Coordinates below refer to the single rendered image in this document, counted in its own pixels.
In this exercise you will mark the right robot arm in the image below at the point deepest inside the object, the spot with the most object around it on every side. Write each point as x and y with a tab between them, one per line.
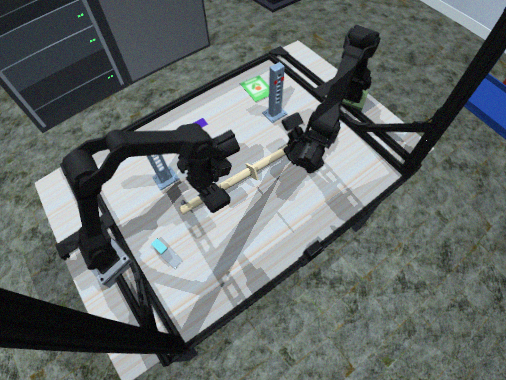
325	119

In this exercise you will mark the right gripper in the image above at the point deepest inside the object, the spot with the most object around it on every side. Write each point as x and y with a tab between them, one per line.
289	123

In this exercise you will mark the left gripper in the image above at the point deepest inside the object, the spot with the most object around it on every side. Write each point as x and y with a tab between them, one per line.
215	200

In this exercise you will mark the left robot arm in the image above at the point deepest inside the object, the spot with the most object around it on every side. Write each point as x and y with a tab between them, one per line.
195	147

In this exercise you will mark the long beige rail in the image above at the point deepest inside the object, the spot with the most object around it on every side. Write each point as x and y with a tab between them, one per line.
251	171

